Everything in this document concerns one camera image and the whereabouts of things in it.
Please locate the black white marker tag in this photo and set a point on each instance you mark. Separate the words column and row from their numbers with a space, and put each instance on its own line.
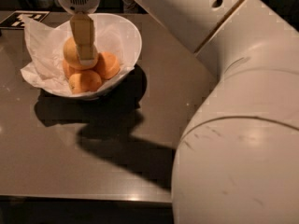
column 15, row 21

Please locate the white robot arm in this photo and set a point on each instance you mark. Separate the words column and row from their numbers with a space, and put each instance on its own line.
column 237, row 161

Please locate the left hidden orange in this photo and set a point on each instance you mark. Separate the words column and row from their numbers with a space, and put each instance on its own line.
column 68, row 70

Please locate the person legs grey trousers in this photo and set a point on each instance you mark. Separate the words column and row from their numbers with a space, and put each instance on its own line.
column 132, row 7

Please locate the white bowl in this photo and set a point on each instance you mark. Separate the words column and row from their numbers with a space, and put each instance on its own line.
column 113, row 33

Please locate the yellow-orange orange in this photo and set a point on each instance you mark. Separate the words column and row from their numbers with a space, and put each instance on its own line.
column 71, row 55

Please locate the right orange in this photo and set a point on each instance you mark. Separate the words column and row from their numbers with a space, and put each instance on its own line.
column 107, row 66

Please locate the front orange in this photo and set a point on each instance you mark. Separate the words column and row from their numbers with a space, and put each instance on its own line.
column 84, row 81

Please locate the white paper napkin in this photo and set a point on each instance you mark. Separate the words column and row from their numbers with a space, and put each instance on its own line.
column 35, row 37

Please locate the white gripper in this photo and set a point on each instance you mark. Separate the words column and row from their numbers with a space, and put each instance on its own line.
column 78, row 0

